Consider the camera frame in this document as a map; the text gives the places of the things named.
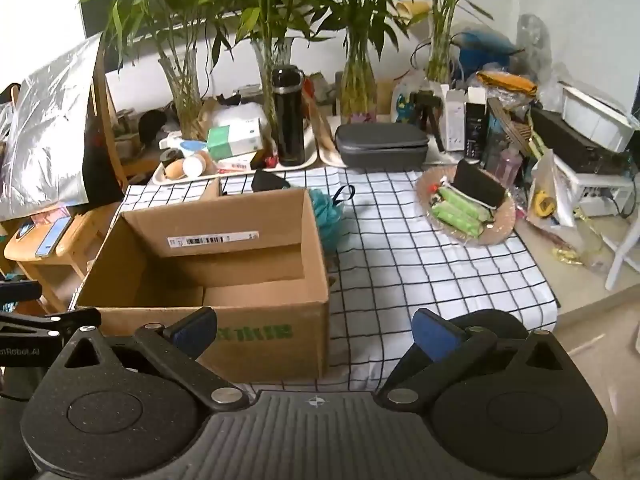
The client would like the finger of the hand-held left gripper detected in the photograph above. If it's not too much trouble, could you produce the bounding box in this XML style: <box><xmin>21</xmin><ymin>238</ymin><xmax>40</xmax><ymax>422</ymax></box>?
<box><xmin>0</xmin><ymin>307</ymin><xmax>102</xmax><ymax>343</ymax></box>
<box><xmin>0</xmin><ymin>280</ymin><xmax>44</xmax><ymax>307</ymax></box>

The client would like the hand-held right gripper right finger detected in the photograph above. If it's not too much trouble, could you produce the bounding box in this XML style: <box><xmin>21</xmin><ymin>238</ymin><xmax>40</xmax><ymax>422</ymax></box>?
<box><xmin>375</xmin><ymin>308</ymin><xmax>588</xmax><ymax>409</ymax></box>

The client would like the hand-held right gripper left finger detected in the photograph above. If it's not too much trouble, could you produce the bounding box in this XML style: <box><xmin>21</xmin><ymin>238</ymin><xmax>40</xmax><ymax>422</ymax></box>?
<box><xmin>52</xmin><ymin>306</ymin><xmax>251</xmax><ymax>412</ymax></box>

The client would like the cardboard box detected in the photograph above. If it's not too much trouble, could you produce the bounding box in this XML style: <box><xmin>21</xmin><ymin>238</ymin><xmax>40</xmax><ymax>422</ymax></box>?
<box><xmin>74</xmin><ymin>187</ymin><xmax>331</xmax><ymax>385</ymax></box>

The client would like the woven plate with items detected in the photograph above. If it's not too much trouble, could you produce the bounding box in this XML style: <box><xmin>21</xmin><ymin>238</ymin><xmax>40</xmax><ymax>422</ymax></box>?
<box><xmin>416</xmin><ymin>166</ymin><xmax>517</xmax><ymax>247</ymax></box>

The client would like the teal bath pouf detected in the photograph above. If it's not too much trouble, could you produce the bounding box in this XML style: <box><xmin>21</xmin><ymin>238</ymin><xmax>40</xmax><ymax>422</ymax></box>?
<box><xmin>307</xmin><ymin>185</ymin><xmax>357</xmax><ymax>256</ymax></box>

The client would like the black sponge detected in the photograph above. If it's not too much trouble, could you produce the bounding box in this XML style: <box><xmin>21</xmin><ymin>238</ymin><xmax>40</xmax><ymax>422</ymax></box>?
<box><xmin>452</xmin><ymin>160</ymin><xmax>507</xmax><ymax>208</ymax></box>

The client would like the wooden chair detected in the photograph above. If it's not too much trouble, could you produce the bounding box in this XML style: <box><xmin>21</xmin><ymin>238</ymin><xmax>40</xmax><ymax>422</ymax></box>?
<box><xmin>4</xmin><ymin>35</ymin><xmax>128</xmax><ymax>313</ymax></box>

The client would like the black white checkered tablecloth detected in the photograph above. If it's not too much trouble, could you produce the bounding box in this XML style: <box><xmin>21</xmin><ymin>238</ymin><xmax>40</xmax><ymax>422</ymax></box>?
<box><xmin>117</xmin><ymin>165</ymin><xmax>560</xmax><ymax>393</ymax></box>

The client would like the green wipes packet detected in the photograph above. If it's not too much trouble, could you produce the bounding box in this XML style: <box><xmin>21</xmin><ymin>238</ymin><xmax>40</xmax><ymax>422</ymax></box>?
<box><xmin>431</xmin><ymin>202</ymin><xmax>485</xmax><ymax>237</ymax></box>
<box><xmin>440</xmin><ymin>185</ymin><xmax>493</xmax><ymax>223</ymax></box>

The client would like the silver foil bag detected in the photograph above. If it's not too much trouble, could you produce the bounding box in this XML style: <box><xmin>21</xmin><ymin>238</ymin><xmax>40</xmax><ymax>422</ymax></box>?
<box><xmin>0</xmin><ymin>35</ymin><xmax>103</xmax><ymax>221</ymax></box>

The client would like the orange bottle white cap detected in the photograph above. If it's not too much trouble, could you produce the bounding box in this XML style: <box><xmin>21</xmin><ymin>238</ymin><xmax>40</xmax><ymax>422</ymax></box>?
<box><xmin>182</xmin><ymin>152</ymin><xmax>217</xmax><ymax>179</ymax></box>

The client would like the yellow tape measure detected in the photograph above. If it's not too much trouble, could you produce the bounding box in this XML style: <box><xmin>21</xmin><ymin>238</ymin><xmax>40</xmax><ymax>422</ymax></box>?
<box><xmin>530</xmin><ymin>190</ymin><xmax>557</xmax><ymax>219</ymax></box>

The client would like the black pouch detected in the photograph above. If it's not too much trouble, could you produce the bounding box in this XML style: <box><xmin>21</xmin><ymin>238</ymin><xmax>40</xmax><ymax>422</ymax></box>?
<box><xmin>250</xmin><ymin>169</ymin><xmax>292</xmax><ymax>192</ymax></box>

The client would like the pink bottle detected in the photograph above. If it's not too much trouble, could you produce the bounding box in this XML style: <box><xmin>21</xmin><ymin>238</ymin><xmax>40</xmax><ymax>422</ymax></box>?
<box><xmin>497</xmin><ymin>145</ymin><xmax>524</xmax><ymax>188</ymax></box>

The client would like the grey zip case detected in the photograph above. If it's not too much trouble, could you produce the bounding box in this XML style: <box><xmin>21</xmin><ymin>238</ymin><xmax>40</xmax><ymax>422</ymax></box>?
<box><xmin>335</xmin><ymin>122</ymin><xmax>431</xmax><ymax>171</ymax></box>

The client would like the green white box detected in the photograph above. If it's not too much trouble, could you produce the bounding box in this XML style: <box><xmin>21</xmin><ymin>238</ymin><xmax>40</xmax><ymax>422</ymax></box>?
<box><xmin>206</xmin><ymin>117</ymin><xmax>265</xmax><ymax>161</ymax></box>

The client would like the blue carton box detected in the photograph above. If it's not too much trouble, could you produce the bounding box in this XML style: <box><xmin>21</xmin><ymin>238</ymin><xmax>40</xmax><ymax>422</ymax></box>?
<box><xmin>485</xmin><ymin>110</ymin><xmax>507</xmax><ymax>171</ymax></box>

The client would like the black carton box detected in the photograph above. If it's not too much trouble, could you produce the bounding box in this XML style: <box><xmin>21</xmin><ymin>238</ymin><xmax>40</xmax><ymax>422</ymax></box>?
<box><xmin>465</xmin><ymin>101</ymin><xmax>489</xmax><ymax>161</ymax></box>

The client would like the white carton box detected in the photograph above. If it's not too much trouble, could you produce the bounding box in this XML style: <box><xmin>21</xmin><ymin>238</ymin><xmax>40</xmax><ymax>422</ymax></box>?
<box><xmin>442</xmin><ymin>85</ymin><xmax>469</xmax><ymax>153</ymax></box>

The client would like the round black object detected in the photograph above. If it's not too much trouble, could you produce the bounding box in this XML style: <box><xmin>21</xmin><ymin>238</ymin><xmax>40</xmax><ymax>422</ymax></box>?
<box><xmin>138</xmin><ymin>110</ymin><xmax>169</xmax><ymax>144</ymax></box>

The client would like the brown paper bag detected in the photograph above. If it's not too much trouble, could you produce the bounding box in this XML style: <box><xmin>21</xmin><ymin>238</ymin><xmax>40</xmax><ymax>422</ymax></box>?
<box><xmin>197</xmin><ymin>97</ymin><xmax>222</xmax><ymax>141</ymax></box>

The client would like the white small rack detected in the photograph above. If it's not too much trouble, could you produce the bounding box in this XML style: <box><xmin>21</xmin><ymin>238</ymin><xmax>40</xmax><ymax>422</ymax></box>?
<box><xmin>552</xmin><ymin>152</ymin><xmax>640</xmax><ymax>291</ymax></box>

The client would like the small black tripod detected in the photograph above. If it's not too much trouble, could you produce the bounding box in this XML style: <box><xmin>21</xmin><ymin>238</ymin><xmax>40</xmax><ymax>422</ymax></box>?
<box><xmin>415</xmin><ymin>91</ymin><xmax>447</xmax><ymax>153</ymax></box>

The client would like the white plastic package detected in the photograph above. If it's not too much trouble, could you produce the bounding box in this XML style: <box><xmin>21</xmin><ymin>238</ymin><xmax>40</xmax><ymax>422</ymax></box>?
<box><xmin>210</xmin><ymin>102</ymin><xmax>266</xmax><ymax>131</ymax></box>

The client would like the bamboo plant in glass vase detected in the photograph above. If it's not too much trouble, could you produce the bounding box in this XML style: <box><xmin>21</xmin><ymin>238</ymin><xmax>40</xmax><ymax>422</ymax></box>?
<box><xmin>400</xmin><ymin>0</ymin><xmax>506</xmax><ymax>83</ymax></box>
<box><xmin>80</xmin><ymin>0</ymin><xmax>236</xmax><ymax>141</ymax></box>
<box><xmin>200</xmin><ymin>0</ymin><xmax>321</xmax><ymax>156</ymax></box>
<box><xmin>300</xmin><ymin>0</ymin><xmax>431</xmax><ymax>123</ymax></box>

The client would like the black thermos bottle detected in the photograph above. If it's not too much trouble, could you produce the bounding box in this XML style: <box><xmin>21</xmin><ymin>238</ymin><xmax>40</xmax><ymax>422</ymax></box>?
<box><xmin>270</xmin><ymin>65</ymin><xmax>307</xmax><ymax>167</ymax></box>

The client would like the long black box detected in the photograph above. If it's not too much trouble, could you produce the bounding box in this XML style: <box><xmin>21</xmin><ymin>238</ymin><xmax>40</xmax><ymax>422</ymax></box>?
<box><xmin>530</xmin><ymin>107</ymin><xmax>632</xmax><ymax>173</ymax></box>

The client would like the white bag colourful print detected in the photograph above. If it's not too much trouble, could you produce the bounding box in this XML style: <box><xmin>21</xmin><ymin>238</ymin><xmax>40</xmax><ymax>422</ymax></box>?
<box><xmin>392</xmin><ymin>77</ymin><xmax>426</xmax><ymax>123</ymax></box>

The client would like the brown cardboard sheet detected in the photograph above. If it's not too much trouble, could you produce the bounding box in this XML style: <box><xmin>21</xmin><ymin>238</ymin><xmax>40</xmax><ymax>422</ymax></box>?
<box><xmin>300</xmin><ymin>85</ymin><xmax>337</xmax><ymax>161</ymax></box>

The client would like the orange cloth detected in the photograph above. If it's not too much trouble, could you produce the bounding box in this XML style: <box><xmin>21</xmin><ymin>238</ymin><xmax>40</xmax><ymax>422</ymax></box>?
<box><xmin>475</xmin><ymin>71</ymin><xmax>539</xmax><ymax>96</ymax></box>

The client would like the red green snack packet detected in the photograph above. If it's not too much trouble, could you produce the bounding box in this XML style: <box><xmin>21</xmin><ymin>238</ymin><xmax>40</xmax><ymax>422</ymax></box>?
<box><xmin>305</xmin><ymin>72</ymin><xmax>342</xmax><ymax>117</ymax></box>

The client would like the white storage basket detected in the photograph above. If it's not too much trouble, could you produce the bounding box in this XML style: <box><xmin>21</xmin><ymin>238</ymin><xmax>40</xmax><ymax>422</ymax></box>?
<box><xmin>560</xmin><ymin>82</ymin><xmax>640</xmax><ymax>153</ymax></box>

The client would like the clear plastic bag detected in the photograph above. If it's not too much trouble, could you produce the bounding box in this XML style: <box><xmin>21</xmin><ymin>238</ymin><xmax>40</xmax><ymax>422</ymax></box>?
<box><xmin>517</xmin><ymin>12</ymin><xmax>554</xmax><ymax>79</ymax></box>

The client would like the striped strap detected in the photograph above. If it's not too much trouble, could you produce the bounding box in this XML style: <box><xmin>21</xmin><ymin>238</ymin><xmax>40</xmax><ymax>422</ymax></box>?
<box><xmin>487</xmin><ymin>97</ymin><xmax>534</xmax><ymax>157</ymax></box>

